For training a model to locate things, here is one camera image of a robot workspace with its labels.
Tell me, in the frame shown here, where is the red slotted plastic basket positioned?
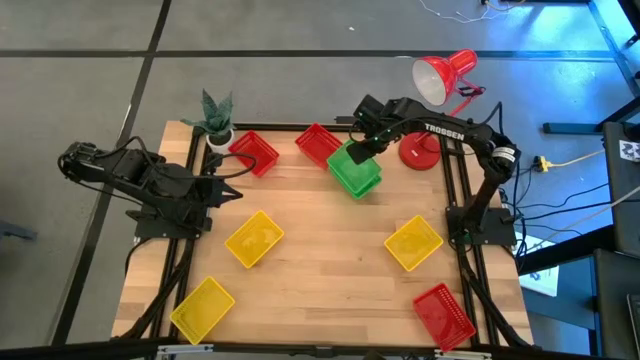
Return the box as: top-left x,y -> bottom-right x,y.
294,122 -> 345,170
412,282 -> 478,353
227,129 -> 280,178

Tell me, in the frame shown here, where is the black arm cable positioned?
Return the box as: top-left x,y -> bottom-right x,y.
207,151 -> 259,180
480,101 -> 505,139

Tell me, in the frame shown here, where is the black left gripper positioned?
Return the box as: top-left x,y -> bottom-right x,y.
192,177 -> 245,211

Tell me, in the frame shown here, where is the yellow slotted plastic basket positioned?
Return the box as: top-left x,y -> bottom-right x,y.
383,214 -> 445,273
224,209 -> 285,270
169,276 -> 236,346

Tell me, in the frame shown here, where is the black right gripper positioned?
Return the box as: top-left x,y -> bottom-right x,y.
346,112 -> 404,165

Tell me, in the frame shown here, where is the black side desk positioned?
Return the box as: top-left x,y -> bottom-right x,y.
602,122 -> 640,259

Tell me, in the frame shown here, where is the grey floor cable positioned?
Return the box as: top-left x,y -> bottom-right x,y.
522,185 -> 640,254

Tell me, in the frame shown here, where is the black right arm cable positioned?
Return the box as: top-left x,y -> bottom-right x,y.
480,101 -> 505,139

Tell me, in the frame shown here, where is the silver frame bracket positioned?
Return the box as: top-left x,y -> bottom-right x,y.
433,349 -> 494,360
157,343 -> 215,357

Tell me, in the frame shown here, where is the red desk lamp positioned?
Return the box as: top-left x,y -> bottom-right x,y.
398,48 -> 486,172

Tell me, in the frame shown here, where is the black cable bundle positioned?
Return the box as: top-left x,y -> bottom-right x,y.
119,238 -> 194,341
459,249 -> 531,349

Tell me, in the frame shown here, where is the black diagonal beam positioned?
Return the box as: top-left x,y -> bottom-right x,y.
517,224 -> 616,275

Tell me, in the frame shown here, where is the black white marker tag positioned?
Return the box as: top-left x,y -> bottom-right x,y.
618,139 -> 640,162

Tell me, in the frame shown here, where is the black aluminium table frame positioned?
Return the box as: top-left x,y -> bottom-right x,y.
112,122 -> 536,360

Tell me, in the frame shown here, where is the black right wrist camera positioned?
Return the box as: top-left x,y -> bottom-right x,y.
353,93 -> 387,124

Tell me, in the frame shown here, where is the green slotted plastic basket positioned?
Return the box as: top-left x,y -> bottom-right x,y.
326,139 -> 383,195
329,167 -> 384,201

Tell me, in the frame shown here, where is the white plant pot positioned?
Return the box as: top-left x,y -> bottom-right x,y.
205,128 -> 236,155

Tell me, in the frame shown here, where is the white floor cable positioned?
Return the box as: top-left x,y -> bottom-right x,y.
417,0 -> 526,25

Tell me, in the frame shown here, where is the white printed paper sheet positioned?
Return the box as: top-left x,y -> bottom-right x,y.
519,234 -> 560,297

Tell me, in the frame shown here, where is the grey floor object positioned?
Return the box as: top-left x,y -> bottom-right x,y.
0,219 -> 39,242

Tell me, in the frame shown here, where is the black floor cable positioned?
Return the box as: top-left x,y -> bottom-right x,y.
514,182 -> 610,211
517,200 -> 615,224

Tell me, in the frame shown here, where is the black stand leg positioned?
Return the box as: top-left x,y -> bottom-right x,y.
542,97 -> 640,135

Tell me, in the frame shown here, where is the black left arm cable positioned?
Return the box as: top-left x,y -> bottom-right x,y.
207,151 -> 259,180

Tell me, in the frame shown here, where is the yellow extension cord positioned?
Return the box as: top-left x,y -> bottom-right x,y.
532,148 -> 607,174

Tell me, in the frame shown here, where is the green artificial plant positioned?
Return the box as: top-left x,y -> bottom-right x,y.
180,88 -> 235,139

